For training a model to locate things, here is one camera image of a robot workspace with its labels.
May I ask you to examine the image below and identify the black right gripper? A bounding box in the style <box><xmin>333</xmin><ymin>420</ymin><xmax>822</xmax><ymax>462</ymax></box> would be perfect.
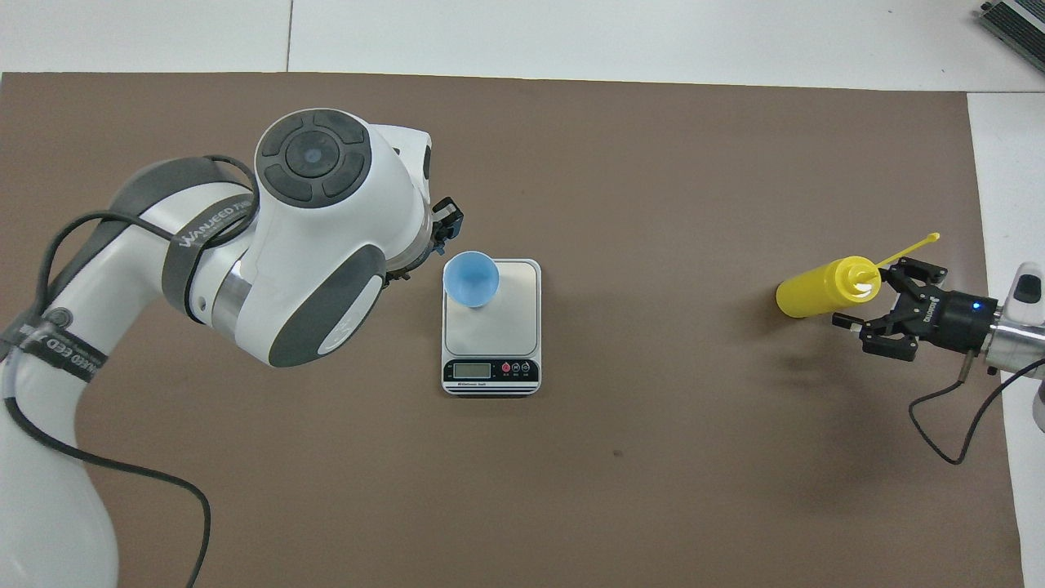
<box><xmin>833</xmin><ymin>257</ymin><xmax>1000</xmax><ymax>363</ymax></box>

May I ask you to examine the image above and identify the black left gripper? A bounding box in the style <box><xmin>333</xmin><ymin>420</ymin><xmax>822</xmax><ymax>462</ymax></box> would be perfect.
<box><xmin>428</xmin><ymin>197</ymin><xmax>465</xmax><ymax>256</ymax></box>

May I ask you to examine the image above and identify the yellow squeeze bottle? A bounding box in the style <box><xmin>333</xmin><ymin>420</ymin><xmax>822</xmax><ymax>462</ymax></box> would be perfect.
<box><xmin>776</xmin><ymin>233</ymin><xmax>941</xmax><ymax>319</ymax></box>

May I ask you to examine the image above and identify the silver digital kitchen scale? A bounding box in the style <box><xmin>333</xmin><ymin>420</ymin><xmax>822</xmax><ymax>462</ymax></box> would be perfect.
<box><xmin>441</xmin><ymin>258</ymin><xmax>543</xmax><ymax>398</ymax></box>

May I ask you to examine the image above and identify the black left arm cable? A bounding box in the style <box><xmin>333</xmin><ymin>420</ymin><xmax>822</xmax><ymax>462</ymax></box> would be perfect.
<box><xmin>0</xmin><ymin>154</ymin><xmax>262</xmax><ymax>588</ymax></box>

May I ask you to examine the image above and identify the brown paper mat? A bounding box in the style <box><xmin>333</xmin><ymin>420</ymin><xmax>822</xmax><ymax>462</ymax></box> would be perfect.
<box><xmin>0</xmin><ymin>72</ymin><xmax>1025</xmax><ymax>588</ymax></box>

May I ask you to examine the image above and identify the grey ribbed metal device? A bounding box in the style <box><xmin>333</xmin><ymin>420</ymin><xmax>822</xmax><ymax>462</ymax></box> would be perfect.
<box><xmin>980</xmin><ymin>0</ymin><xmax>1045</xmax><ymax>51</ymax></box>

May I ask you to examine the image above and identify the light blue plastic cup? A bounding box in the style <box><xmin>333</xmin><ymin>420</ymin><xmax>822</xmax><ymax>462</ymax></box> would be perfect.
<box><xmin>442</xmin><ymin>251</ymin><xmax>500</xmax><ymax>309</ymax></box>

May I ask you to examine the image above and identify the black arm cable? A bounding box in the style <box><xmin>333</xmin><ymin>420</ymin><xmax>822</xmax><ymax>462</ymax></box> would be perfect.
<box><xmin>0</xmin><ymin>154</ymin><xmax>262</xmax><ymax>588</ymax></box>
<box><xmin>909</xmin><ymin>353</ymin><xmax>1045</xmax><ymax>466</ymax></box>

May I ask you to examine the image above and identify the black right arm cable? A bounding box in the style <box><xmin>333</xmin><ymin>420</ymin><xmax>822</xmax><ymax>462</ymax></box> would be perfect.
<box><xmin>909</xmin><ymin>353</ymin><xmax>1045</xmax><ymax>466</ymax></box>

